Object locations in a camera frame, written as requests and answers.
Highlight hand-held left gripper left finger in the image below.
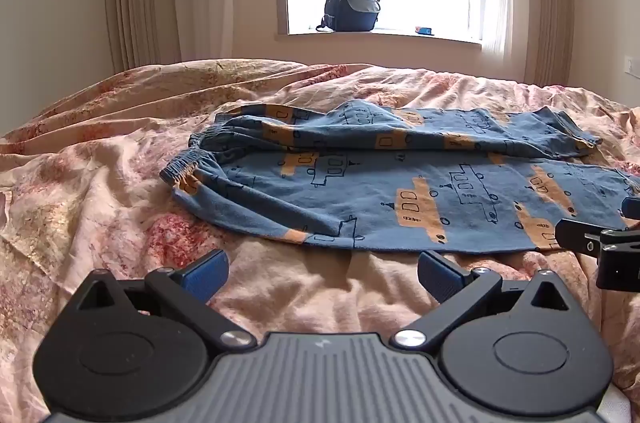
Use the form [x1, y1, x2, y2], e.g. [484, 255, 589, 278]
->
[74, 248, 257, 350]

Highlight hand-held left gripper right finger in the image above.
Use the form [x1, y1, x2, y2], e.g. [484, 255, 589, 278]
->
[392, 250, 577, 350]

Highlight blue patterned pants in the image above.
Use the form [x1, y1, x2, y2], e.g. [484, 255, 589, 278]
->
[160, 99, 640, 254]

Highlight pink floral blanket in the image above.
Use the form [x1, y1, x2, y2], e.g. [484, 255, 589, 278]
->
[0, 58, 640, 423]

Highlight dark blue backpack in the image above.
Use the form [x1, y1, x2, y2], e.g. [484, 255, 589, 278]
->
[315, 0, 384, 33]

